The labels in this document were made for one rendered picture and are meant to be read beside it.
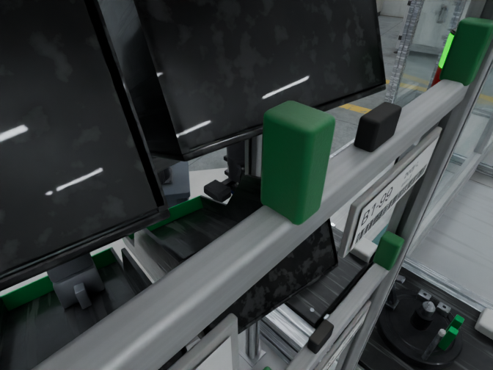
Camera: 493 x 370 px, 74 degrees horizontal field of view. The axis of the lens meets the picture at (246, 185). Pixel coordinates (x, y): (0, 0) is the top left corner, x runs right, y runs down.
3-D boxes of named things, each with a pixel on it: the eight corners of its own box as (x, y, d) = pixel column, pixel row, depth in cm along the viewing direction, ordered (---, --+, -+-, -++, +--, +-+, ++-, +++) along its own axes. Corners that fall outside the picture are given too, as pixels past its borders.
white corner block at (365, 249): (347, 257, 75) (350, 245, 72) (356, 247, 77) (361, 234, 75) (365, 269, 72) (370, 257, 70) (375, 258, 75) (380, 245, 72)
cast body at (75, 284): (60, 287, 40) (36, 236, 38) (97, 270, 42) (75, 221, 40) (64, 318, 33) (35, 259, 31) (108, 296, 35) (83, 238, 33)
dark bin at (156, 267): (124, 244, 46) (105, 196, 44) (205, 208, 52) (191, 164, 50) (210, 354, 23) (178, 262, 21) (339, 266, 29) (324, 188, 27)
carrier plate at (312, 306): (225, 258, 74) (225, 252, 73) (291, 208, 88) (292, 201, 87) (313, 329, 61) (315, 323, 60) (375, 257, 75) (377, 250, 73)
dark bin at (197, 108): (92, 147, 37) (64, 79, 35) (195, 116, 43) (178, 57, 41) (183, 162, 13) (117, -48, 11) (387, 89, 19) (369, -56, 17)
